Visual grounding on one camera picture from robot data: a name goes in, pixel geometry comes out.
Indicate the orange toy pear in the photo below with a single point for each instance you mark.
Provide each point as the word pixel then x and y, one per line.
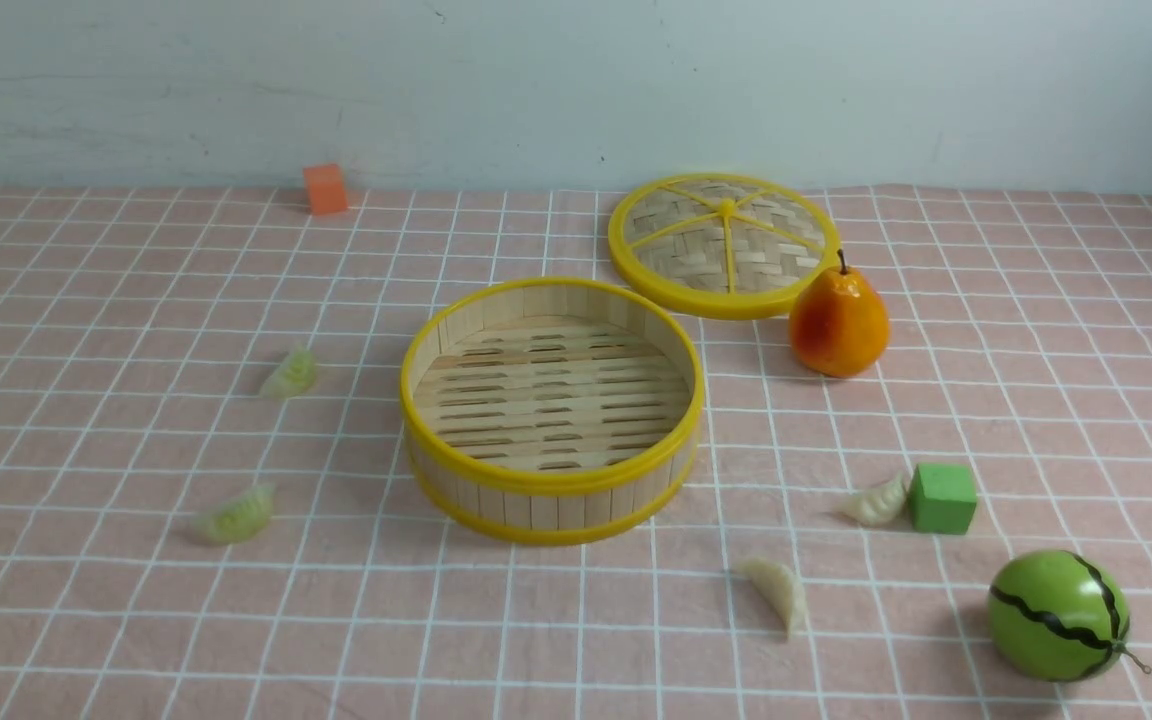
pixel 839 325

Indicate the bamboo steamer lid yellow rim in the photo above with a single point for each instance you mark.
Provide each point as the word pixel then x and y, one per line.
pixel 720 246

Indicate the white dumpling front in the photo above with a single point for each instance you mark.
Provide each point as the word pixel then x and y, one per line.
pixel 780 587

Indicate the pink checkered tablecloth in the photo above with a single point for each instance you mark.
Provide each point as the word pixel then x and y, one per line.
pixel 136 329

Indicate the green toy watermelon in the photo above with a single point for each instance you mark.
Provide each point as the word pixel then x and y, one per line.
pixel 1059 618

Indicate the green cube block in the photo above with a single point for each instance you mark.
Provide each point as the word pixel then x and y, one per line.
pixel 942 498

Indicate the bamboo steamer tray yellow rim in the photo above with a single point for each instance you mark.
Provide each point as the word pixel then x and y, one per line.
pixel 552 410

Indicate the white dumpling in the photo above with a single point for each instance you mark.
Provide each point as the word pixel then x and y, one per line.
pixel 780 587
pixel 878 506

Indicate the orange cube block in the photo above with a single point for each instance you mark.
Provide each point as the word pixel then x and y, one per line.
pixel 326 189

